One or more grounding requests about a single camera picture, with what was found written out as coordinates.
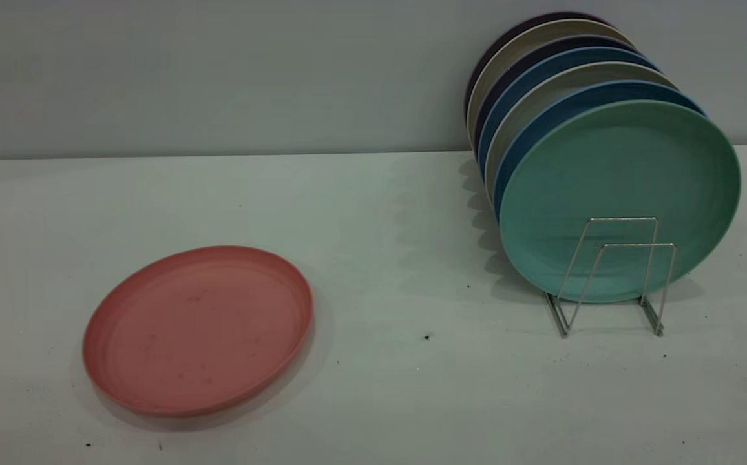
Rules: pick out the beige round plate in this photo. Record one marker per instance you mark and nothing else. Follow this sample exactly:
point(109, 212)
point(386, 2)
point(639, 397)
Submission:
point(561, 77)
point(541, 35)

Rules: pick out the dark blue round plate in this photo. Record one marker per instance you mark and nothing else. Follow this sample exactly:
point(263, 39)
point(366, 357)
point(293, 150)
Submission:
point(580, 97)

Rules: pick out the pink round plate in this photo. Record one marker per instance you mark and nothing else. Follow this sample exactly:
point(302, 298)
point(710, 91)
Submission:
point(199, 329)

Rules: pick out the dark purple round plate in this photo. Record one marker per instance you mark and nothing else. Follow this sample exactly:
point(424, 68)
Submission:
point(521, 28)

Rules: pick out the green round plate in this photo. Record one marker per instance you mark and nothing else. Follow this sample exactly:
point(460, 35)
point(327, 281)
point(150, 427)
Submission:
point(606, 174)

